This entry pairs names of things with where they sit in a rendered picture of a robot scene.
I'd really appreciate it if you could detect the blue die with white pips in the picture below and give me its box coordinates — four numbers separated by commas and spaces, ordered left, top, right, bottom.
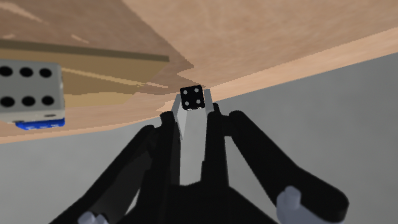
15, 117, 65, 130

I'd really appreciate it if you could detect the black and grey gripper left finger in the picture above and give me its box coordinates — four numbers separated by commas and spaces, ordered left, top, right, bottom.
49, 94, 187, 224

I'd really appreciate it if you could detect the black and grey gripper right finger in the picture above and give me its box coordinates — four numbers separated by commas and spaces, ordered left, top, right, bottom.
195, 89, 349, 224

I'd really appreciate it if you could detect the black die with grey pips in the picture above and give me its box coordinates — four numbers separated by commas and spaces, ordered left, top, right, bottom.
180, 85, 205, 111

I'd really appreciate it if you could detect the tan flat mat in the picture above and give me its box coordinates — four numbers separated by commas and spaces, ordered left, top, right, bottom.
0, 39, 170, 108

